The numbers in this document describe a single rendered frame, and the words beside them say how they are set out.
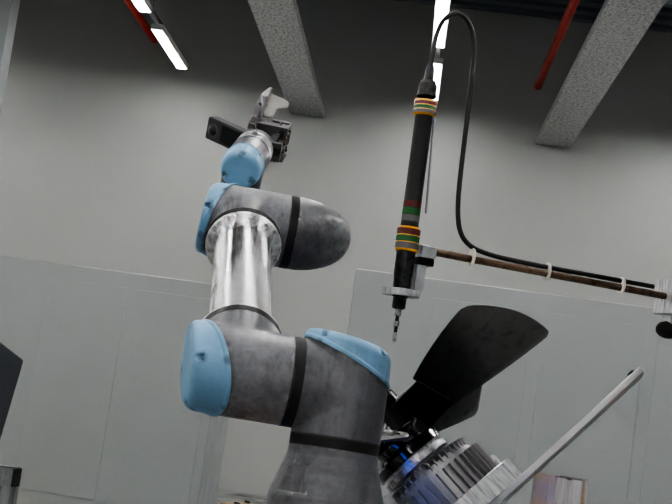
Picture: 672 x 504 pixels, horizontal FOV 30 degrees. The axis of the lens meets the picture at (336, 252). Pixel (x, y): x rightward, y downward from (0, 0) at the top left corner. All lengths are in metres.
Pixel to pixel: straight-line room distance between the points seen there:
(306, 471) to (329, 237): 0.51
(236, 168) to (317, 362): 0.78
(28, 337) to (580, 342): 4.23
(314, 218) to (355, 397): 0.45
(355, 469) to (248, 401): 0.16
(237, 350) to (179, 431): 7.98
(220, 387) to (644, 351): 6.54
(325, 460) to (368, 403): 0.09
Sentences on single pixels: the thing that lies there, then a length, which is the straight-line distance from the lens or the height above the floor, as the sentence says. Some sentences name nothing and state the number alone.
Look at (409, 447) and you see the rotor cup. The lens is 2.30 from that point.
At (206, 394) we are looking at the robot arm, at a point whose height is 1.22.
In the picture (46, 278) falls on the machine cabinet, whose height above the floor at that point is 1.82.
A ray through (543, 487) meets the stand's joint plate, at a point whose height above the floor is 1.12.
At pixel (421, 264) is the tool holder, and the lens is 2.29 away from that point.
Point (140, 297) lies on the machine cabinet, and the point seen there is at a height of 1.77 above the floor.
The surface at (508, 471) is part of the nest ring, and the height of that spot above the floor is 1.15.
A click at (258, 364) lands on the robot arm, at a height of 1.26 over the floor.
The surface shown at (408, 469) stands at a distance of 2.30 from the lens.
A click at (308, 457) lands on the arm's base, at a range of 1.57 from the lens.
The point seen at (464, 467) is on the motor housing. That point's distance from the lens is 2.27.
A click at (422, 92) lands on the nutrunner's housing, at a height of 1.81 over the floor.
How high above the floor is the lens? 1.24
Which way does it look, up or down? 6 degrees up
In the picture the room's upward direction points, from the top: 8 degrees clockwise
